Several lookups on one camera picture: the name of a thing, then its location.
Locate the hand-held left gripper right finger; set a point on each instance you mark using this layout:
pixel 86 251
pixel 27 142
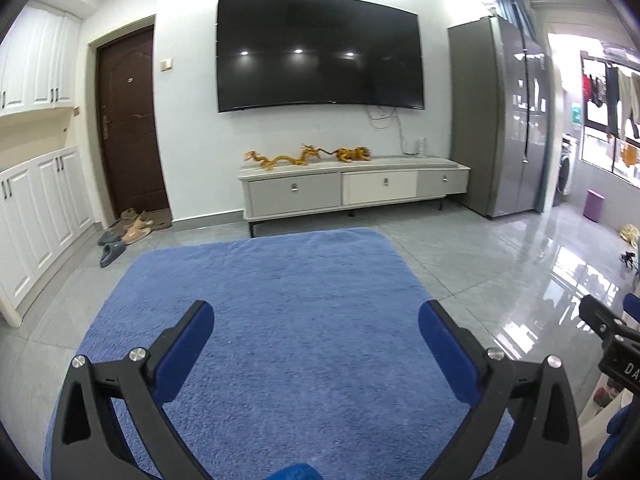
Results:
pixel 445 355

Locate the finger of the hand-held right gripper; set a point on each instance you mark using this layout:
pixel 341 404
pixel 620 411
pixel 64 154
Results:
pixel 607 322
pixel 632 307

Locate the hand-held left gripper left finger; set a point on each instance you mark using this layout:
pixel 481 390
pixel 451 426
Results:
pixel 185 355

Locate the person's right hand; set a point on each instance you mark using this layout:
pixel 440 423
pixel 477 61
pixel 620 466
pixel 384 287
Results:
pixel 617 425

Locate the small black floor object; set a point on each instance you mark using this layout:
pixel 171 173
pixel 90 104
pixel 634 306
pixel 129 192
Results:
pixel 627 260

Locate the yellow cloth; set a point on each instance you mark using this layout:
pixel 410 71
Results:
pixel 631 235

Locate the purple bin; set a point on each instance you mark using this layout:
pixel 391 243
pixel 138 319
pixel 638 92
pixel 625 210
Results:
pixel 594 206

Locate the grey slipper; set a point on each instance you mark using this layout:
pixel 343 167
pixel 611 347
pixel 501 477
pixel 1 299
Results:
pixel 107 237
pixel 112 255

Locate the blue fluffy blanket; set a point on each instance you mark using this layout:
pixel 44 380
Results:
pixel 300 300

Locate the tan slipper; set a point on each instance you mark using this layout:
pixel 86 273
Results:
pixel 137 232

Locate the brown doormat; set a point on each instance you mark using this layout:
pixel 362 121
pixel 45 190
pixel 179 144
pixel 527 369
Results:
pixel 160 217

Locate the olive brown slipper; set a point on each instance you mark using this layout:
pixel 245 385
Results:
pixel 134 215

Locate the white washing machine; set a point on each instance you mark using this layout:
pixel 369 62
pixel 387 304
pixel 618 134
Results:
pixel 567 165

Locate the white floor cabinet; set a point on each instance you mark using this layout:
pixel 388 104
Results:
pixel 35 225

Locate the white grey television cabinet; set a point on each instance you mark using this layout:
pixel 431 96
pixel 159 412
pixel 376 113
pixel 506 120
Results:
pixel 320 190

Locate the hanging clothes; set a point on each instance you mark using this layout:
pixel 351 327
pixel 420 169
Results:
pixel 612 100

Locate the white power strip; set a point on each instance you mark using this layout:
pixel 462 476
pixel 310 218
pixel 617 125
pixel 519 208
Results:
pixel 422 146

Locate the golden tiger figurine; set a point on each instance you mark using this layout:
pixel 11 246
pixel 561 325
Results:
pixel 352 154

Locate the golden dragon figurine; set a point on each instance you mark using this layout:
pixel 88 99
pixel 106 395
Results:
pixel 285 157

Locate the grey refrigerator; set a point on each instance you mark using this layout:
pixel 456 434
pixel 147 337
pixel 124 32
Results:
pixel 500 120

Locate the dark brown door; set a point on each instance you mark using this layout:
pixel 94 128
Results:
pixel 132 130

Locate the blue curtain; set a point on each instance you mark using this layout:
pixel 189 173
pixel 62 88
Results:
pixel 517 15

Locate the wall switch panel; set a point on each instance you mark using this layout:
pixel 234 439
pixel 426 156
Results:
pixel 166 64

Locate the black wall television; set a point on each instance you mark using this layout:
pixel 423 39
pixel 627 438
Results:
pixel 320 52

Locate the white wall cabinet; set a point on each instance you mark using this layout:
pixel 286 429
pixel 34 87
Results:
pixel 35 60

